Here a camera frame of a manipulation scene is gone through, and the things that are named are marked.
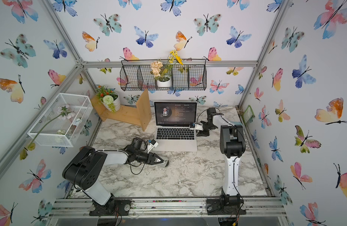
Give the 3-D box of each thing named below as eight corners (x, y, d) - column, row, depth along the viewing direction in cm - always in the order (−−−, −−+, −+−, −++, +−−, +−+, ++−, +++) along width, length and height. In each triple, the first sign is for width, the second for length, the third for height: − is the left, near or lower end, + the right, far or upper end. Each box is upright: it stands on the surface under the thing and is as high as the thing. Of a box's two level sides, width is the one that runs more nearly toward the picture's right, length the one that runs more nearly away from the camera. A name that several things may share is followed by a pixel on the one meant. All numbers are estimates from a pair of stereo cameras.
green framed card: (244, 123, 113) (249, 116, 106) (240, 113, 121) (244, 105, 113) (250, 123, 113) (255, 116, 106) (246, 113, 121) (250, 105, 113)
